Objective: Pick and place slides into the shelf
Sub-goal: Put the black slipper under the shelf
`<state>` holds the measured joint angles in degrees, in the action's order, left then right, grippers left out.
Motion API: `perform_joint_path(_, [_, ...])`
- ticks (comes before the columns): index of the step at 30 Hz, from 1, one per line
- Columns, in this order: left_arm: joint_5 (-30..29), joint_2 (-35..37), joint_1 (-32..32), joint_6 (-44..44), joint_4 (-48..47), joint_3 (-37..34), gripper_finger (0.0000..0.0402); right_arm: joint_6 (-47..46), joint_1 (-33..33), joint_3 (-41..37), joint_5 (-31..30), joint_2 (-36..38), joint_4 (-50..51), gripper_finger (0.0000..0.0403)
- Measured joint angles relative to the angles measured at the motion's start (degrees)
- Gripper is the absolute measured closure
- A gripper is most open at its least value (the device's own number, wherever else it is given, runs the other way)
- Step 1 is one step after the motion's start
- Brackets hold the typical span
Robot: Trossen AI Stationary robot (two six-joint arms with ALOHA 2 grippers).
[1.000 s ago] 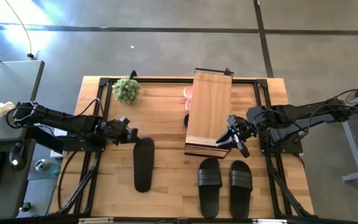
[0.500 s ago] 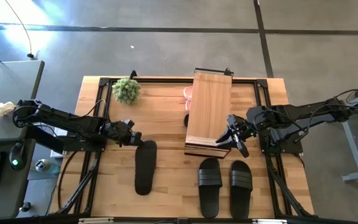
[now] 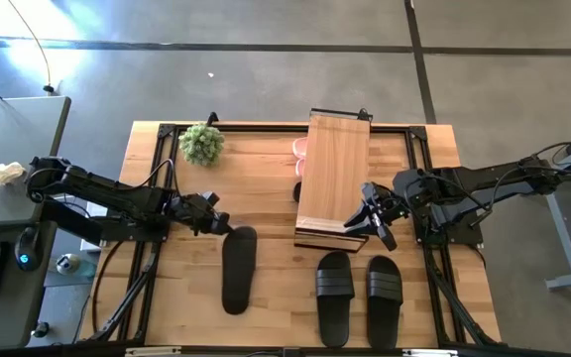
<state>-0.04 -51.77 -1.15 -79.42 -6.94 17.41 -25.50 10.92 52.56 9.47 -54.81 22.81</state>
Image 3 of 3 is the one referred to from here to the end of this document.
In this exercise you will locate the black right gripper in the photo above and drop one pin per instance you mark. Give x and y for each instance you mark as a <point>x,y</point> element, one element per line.
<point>387,213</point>

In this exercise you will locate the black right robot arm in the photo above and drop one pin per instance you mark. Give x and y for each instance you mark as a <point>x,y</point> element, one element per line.
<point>489,183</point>

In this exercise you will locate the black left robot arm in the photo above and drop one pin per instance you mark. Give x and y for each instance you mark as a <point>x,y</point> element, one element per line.
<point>107,191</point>

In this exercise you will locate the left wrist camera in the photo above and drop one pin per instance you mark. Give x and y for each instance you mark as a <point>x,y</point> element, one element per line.
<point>210,198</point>

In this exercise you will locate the crumpled white tissue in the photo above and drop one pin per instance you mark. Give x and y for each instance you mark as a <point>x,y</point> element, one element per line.
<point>4,174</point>

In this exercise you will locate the black aluminium rig frame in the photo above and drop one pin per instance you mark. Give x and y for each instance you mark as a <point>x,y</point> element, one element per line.
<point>265,128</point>

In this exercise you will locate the black round knob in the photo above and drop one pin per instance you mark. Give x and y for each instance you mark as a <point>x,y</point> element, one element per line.
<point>41,329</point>

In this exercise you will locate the black rubber slide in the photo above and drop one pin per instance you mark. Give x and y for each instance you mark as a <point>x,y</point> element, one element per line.
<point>239,277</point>
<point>297,192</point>

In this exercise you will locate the green plant in patterned pot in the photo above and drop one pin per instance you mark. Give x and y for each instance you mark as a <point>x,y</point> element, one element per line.
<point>201,144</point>

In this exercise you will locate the black computer mouse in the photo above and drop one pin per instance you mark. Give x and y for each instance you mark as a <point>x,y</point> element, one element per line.
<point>28,248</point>

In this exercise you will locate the dark grey desk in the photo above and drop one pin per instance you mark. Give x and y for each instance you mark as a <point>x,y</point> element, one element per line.
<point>3,317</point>

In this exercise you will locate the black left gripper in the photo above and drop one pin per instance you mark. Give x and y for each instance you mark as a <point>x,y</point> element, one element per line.
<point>196,215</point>

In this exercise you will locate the white power strip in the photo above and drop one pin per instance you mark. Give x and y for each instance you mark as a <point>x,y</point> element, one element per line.
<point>89,245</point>

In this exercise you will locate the light grey desk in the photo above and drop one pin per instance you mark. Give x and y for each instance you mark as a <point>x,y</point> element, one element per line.
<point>13,129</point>

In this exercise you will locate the wooden shelf with black frame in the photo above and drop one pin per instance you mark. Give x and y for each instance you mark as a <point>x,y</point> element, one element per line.
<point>332,173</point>

